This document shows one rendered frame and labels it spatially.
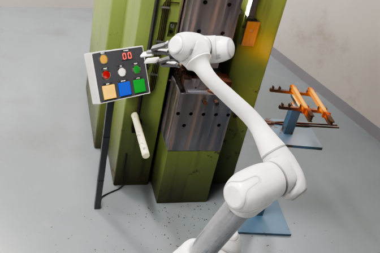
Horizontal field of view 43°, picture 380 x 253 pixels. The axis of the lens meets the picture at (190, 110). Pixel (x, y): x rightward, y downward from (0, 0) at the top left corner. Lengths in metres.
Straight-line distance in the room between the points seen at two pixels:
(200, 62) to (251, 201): 0.52
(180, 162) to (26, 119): 1.50
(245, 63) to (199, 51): 1.54
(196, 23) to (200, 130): 0.73
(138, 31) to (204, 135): 0.81
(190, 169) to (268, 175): 1.79
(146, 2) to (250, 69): 0.87
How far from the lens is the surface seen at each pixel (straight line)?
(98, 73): 2.65
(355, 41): 5.33
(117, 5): 3.35
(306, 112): 2.97
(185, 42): 1.71
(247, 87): 3.35
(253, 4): 3.05
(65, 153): 3.85
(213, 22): 2.89
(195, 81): 3.03
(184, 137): 3.18
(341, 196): 4.19
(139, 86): 2.78
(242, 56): 3.22
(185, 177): 3.40
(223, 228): 1.79
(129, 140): 3.36
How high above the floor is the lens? 2.34
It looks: 30 degrees down
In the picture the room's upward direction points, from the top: 13 degrees clockwise
